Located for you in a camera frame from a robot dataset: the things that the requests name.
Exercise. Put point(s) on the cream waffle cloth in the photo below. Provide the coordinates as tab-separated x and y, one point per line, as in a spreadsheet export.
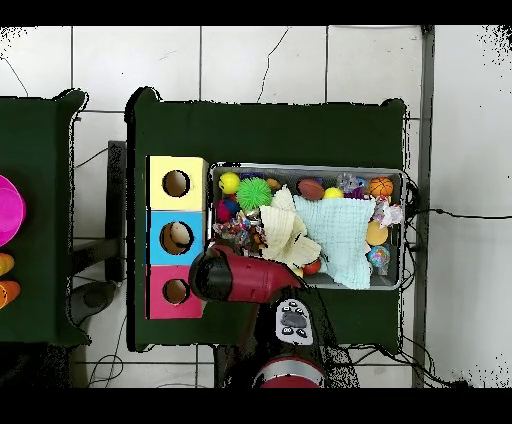
280	228

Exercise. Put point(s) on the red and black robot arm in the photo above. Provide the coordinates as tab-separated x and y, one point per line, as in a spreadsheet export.
248	278

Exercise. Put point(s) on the wooden box with three holes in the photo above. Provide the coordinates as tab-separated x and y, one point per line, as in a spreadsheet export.
180	204

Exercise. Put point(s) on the green spiky rubber ball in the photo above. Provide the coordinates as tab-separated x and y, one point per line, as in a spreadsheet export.
253	193

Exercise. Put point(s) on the yellow smiley foam ball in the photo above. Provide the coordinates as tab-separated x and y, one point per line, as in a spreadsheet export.
229	183

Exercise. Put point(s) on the brown toy football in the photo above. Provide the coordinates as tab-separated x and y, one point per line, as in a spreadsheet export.
310	189

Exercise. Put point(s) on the yellow tennis ball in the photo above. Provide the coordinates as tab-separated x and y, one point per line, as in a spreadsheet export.
333	193

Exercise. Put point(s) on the dark green table cloth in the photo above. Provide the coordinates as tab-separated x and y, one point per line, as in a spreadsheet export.
36	140
260	132

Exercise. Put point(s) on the mint green waffle cloth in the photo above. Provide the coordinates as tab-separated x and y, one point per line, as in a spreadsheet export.
340	236

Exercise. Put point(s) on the peach foam ball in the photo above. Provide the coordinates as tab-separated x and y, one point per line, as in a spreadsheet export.
376	234

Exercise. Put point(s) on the orange toy basketball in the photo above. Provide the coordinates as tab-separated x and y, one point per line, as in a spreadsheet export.
380	186

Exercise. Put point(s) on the globe print foam ball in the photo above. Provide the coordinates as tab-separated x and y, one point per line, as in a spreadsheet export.
378	256

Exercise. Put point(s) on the black upright panel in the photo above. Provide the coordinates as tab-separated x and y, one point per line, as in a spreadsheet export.
116	208

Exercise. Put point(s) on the pink plastic bowl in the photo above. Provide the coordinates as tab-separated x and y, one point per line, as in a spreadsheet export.
10	210

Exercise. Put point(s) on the grey metal rail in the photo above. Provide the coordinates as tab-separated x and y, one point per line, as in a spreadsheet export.
424	160

